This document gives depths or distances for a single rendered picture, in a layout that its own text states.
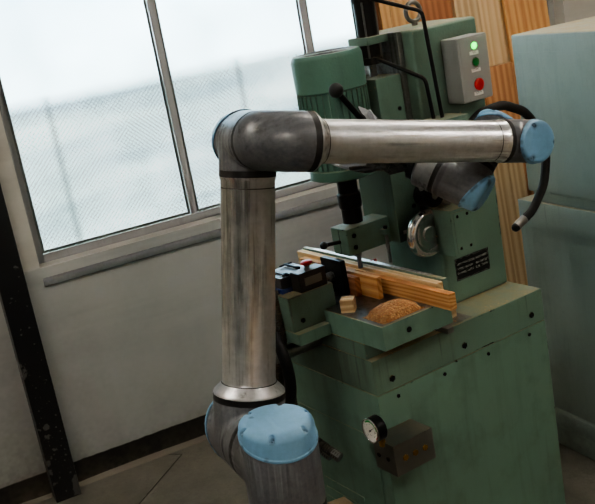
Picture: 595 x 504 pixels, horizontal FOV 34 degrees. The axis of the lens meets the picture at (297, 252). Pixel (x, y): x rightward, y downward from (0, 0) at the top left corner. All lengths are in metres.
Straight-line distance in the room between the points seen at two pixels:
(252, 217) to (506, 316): 0.90
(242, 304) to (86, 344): 1.84
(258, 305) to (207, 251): 1.86
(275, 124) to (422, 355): 0.83
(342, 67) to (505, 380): 0.92
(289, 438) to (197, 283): 2.04
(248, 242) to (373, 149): 0.31
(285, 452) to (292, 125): 0.60
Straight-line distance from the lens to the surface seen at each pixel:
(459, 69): 2.44
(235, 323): 1.94
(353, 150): 1.84
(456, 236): 2.42
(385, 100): 2.42
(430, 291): 2.28
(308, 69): 2.32
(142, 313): 3.74
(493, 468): 2.65
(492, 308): 2.52
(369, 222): 2.45
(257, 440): 1.82
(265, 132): 1.79
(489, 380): 2.56
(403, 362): 2.35
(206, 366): 3.89
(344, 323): 2.33
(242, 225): 1.90
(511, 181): 4.03
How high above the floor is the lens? 1.67
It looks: 15 degrees down
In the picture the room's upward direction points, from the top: 10 degrees counter-clockwise
